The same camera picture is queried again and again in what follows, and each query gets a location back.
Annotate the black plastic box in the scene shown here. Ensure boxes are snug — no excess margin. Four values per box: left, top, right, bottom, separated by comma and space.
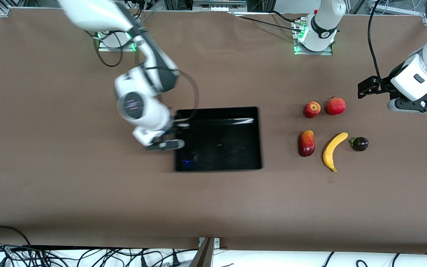
175, 107, 263, 172

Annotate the black cable on table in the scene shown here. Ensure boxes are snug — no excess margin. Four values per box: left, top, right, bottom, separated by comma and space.
232, 10, 307, 32

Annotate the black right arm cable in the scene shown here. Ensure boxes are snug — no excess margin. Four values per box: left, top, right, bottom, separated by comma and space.
87, 30, 200, 123

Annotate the grey metal beam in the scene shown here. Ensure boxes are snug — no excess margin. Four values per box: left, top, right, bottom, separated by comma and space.
189, 237, 215, 267

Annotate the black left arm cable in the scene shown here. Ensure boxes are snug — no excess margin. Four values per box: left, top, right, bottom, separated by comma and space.
368, 0, 394, 93

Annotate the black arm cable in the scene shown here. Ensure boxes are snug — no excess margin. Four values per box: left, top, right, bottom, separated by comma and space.
368, 0, 394, 93
87, 30, 200, 123

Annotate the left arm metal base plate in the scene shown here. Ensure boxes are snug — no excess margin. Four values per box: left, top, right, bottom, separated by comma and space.
293, 20, 333, 55

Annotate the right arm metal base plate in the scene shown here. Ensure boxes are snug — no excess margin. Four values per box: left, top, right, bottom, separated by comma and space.
98, 32, 137, 52

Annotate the red apple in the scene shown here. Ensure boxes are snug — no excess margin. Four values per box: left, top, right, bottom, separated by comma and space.
303, 101, 321, 119

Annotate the white power strip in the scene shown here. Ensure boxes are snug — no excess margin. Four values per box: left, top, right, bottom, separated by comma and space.
193, 0, 247, 11

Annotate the small metal bracket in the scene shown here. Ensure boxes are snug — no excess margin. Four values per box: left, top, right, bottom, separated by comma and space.
198, 237, 221, 248

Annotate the dark purple eggplant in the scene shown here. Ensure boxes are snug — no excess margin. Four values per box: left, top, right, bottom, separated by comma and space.
349, 136, 369, 152

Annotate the brown table cover sheet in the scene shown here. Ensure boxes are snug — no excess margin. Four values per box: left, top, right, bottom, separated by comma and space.
0, 7, 427, 254

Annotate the red pomegranate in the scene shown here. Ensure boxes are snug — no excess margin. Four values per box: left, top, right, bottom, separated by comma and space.
327, 96, 347, 116

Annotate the yellow banana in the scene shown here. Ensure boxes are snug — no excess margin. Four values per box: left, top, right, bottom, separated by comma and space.
322, 132, 349, 172

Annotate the red yellow mango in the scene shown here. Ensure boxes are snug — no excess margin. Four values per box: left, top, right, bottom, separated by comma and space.
298, 130, 316, 157

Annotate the black cable tangle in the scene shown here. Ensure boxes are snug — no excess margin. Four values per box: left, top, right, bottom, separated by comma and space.
0, 225, 184, 267

